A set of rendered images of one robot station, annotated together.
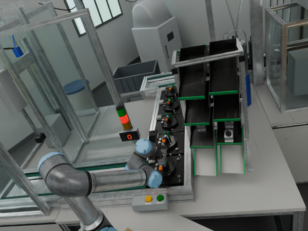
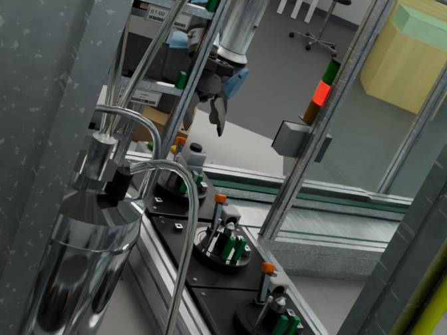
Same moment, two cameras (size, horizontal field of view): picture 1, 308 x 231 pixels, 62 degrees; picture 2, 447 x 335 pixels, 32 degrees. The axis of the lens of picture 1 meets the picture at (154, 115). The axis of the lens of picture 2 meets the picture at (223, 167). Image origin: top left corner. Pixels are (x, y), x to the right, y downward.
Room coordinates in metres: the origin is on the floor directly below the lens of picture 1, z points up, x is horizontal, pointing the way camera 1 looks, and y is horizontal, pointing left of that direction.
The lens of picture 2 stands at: (2.37, -1.23, 1.80)
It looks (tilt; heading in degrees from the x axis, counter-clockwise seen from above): 23 degrees down; 130
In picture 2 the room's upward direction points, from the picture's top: 24 degrees clockwise
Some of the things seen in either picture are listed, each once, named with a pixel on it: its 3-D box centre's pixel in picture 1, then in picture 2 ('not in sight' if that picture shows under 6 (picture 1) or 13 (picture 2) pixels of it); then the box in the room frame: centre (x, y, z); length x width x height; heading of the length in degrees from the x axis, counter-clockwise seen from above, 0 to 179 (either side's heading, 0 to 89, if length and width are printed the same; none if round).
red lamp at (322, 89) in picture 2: (123, 118); (326, 94); (1.38, 0.19, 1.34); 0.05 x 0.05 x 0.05
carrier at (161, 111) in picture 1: (170, 102); not in sight; (1.93, -0.17, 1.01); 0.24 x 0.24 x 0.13; 74
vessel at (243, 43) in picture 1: (237, 53); (59, 259); (1.82, -0.76, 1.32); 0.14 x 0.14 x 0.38
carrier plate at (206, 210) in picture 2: (165, 170); (176, 192); (1.22, 0.03, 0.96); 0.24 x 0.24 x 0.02; 74
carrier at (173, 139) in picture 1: (166, 139); (225, 237); (1.46, -0.03, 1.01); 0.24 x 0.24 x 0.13; 74
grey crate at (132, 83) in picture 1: (136, 77); not in sight; (3.36, 0.07, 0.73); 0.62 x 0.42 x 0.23; 74
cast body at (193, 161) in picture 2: (162, 158); (193, 160); (1.23, 0.03, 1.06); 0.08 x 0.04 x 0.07; 164
